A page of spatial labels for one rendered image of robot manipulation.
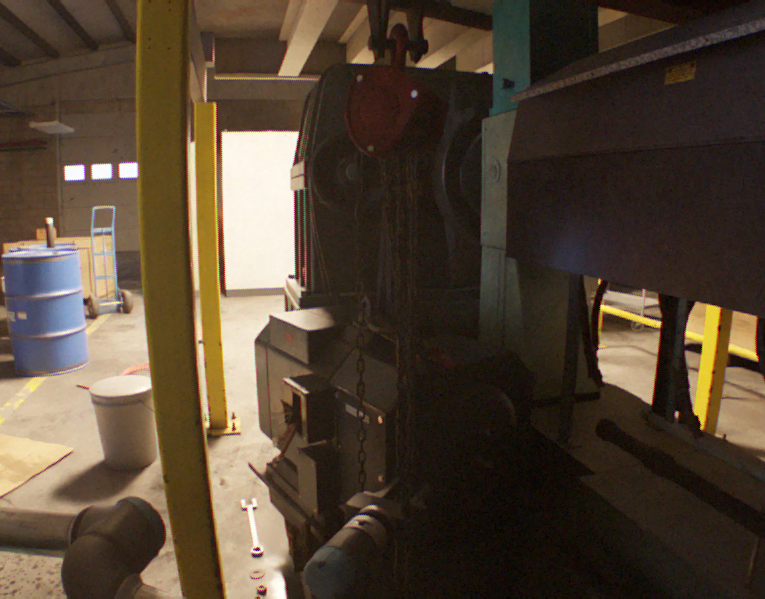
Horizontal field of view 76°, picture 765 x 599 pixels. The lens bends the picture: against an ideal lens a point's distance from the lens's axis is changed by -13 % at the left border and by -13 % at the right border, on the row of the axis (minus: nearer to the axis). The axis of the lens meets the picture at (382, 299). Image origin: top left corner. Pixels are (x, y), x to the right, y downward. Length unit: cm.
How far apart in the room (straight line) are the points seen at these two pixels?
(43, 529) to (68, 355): 335
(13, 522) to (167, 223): 64
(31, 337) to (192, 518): 319
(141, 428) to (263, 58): 191
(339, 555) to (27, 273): 369
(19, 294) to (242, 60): 237
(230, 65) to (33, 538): 242
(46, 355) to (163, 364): 323
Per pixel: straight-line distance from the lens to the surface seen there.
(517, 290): 168
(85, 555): 95
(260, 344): 171
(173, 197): 113
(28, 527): 114
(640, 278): 115
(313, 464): 136
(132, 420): 265
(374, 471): 124
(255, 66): 300
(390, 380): 119
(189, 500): 130
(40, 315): 432
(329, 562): 85
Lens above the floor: 120
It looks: 10 degrees down
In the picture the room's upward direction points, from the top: straight up
